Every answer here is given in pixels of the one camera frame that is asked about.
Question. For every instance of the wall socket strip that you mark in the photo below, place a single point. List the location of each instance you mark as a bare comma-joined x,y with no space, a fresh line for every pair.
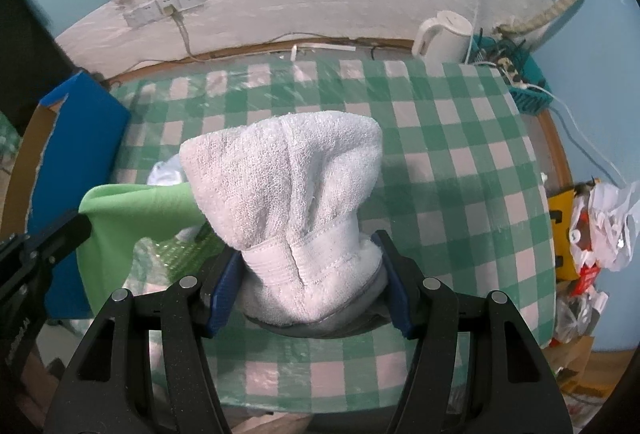
156,10

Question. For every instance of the light green cloth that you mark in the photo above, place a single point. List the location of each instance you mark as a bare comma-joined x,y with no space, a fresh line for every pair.
120,215

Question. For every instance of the green checkered tablecloth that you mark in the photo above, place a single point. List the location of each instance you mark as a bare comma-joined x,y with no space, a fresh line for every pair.
460,192

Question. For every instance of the white terry towel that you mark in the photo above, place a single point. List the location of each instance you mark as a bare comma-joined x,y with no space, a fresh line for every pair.
285,193

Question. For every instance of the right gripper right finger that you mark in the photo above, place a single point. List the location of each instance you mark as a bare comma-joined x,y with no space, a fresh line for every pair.
402,295

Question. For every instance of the white blue plastic bag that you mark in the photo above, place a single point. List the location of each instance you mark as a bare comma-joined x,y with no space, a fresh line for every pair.
167,173

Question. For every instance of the white electric kettle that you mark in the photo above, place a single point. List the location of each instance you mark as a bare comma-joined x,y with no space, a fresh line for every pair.
445,38

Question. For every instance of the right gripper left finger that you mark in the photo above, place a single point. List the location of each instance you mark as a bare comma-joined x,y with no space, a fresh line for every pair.
221,277

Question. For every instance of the trash bags pile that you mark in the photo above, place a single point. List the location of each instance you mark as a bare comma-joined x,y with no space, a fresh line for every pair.
595,228

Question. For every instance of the blue cardboard box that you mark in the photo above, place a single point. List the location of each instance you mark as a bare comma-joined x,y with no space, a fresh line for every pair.
69,147

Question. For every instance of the teal basket with cables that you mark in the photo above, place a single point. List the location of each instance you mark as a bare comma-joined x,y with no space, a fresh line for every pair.
523,77

